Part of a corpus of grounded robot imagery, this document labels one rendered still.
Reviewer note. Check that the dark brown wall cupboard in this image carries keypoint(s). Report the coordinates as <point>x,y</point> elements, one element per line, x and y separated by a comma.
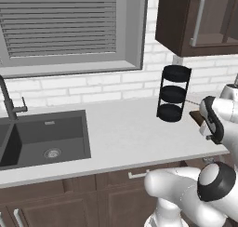
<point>170,20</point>

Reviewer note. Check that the brown sink front panel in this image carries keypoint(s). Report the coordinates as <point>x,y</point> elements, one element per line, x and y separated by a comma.
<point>31,190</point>

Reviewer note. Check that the grey window frame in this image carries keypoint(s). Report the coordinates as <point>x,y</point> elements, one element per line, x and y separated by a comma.
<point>130,29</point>

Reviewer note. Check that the dark grey tap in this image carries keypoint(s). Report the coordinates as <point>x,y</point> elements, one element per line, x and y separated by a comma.
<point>8,103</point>

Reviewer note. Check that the grey window blinds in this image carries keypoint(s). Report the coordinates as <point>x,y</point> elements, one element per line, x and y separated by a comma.
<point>59,20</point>

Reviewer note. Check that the brown drawer front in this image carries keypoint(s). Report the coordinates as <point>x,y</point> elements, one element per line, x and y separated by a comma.
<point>117,176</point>

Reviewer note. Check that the dark grey sink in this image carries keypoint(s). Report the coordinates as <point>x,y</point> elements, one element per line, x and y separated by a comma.
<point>46,137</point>

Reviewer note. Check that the brown cutting board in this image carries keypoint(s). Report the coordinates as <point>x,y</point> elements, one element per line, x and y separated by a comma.
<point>195,115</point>

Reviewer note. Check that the glass cupboard door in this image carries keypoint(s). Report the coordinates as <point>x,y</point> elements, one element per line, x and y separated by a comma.
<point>217,16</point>

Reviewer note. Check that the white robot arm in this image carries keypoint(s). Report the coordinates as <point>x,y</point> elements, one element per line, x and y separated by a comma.
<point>179,190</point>

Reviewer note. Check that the brown base cupboard door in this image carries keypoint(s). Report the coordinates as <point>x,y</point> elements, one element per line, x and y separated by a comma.
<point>62,210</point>
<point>130,206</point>

